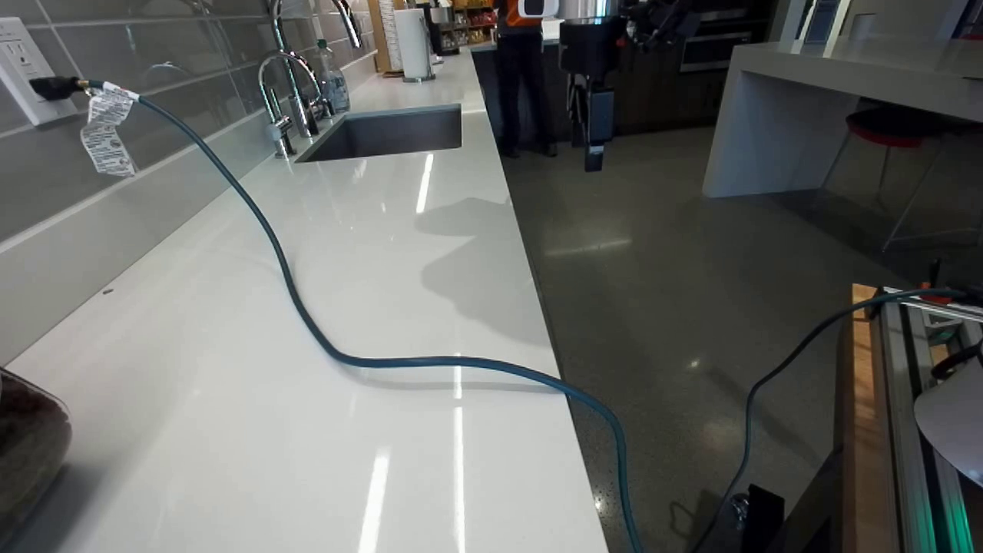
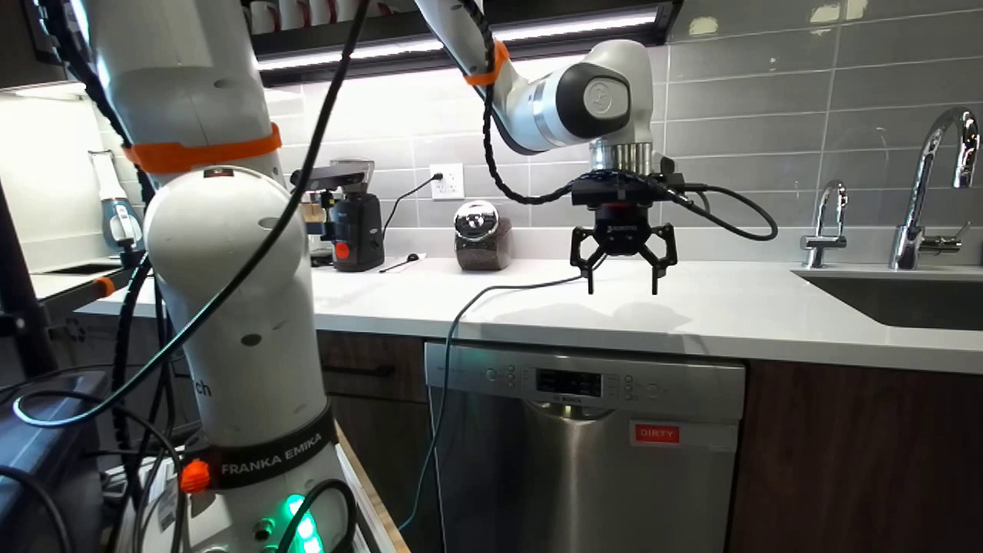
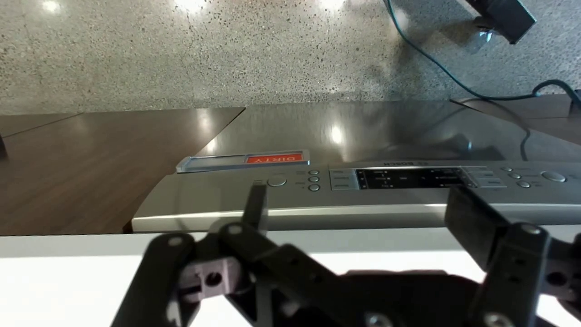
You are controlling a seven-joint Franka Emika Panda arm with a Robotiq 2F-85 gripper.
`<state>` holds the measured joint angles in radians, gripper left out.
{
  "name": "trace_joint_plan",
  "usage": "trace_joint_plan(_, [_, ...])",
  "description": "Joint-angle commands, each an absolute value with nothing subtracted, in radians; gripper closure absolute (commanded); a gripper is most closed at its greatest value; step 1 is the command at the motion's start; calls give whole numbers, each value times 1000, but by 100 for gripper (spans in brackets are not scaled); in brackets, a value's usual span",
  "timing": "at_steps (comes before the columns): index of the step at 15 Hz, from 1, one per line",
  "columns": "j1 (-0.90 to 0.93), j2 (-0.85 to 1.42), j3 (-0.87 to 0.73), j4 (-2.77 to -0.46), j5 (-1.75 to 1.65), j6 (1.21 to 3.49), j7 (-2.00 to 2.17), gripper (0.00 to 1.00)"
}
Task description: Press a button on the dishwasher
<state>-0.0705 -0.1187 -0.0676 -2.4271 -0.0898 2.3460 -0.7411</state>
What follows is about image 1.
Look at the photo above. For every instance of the small chrome faucet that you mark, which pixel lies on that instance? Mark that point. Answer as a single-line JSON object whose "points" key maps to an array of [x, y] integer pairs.
{"points": [[275, 110]]}

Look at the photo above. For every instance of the black floor power box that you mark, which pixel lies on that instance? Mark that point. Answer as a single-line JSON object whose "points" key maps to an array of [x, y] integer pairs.
{"points": [[753, 524]]}

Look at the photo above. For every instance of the white wall outlet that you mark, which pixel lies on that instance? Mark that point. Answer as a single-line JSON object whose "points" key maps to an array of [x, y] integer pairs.
{"points": [[18, 71]]}

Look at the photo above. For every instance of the grey undermount sink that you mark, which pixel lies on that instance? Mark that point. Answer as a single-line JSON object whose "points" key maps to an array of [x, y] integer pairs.
{"points": [[393, 133]]}

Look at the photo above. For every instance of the dark round jar appliance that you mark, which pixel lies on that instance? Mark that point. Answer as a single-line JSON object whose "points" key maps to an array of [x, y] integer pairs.
{"points": [[26, 448]]}

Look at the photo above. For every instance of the white island counter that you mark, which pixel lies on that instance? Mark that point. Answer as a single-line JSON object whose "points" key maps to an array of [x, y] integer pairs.
{"points": [[850, 92]]}

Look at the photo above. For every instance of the silver tape label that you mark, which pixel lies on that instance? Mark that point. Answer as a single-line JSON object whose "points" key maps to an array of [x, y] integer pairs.
{"points": [[109, 133]]}

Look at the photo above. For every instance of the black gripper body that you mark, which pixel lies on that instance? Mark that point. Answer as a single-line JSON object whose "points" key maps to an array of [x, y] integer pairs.
{"points": [[588, 57]]}

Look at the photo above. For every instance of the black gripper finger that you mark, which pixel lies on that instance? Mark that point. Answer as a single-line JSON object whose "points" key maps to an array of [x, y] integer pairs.
{"points": [[606, 126], [591, 133]]}

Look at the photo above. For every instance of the white paper towel roll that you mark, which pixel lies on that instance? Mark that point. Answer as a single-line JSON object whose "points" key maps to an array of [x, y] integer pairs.
{"points": [[412, 43]]}

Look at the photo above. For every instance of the red stool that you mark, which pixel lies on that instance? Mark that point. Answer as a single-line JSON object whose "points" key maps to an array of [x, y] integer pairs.
{"points": [[893, 126]]}

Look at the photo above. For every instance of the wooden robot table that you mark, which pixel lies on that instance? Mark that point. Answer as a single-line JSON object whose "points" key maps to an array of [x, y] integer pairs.
{"points": [[871, 439]]}

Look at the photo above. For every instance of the tall chrome kitchen faucet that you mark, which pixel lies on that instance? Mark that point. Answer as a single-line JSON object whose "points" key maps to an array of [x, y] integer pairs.
{"points": [[293, 81]]}

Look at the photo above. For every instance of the person in orange shirt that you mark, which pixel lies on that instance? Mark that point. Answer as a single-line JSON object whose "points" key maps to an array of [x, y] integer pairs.
{"points": [[524, 81]]}

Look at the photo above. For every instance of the black wall oven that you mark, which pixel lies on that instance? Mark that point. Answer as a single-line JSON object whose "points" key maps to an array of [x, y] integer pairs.
{"points": [[726, 63]]}

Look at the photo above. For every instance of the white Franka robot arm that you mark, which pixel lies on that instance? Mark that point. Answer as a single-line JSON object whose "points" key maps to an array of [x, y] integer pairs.
{"points": [[572, 8]]}

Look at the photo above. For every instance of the black power plug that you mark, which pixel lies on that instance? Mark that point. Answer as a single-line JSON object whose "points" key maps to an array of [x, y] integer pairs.
{"points": [[55, 87]]}

